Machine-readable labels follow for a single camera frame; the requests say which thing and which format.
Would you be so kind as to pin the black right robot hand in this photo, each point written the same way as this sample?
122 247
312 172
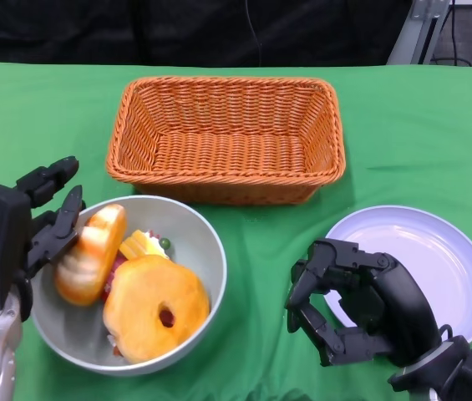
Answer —
402 301

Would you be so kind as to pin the pale grey-green bowl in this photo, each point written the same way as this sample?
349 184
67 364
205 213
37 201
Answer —
194 234

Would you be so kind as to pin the black cloth backdrop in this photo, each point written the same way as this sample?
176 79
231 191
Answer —
93 29

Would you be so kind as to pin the orange wicker basket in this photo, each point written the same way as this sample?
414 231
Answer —
227 146

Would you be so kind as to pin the pale lavender plate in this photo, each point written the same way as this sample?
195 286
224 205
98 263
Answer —
419 250

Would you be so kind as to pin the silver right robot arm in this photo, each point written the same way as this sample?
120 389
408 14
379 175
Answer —
423 372

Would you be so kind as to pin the pink striped cake piece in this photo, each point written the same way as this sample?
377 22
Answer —
114 271

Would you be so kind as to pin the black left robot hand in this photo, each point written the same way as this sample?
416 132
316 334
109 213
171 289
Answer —
58 234

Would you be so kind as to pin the yellow striped cake piece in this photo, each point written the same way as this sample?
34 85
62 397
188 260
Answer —
139 244

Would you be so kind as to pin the grey metal stand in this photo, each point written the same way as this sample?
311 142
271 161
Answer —
411 37

